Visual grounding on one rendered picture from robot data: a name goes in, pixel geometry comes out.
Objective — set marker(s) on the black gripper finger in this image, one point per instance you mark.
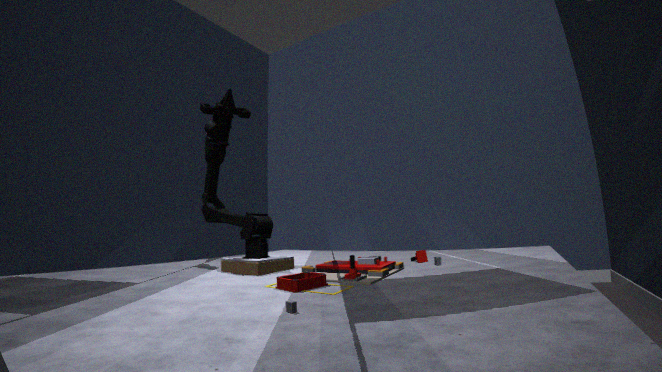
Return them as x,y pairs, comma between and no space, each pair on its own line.
223,103
231,104

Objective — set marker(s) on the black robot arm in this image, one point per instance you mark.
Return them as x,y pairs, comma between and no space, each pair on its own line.
253,223

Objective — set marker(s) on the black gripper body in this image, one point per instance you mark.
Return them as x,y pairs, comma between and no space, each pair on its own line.
224,118

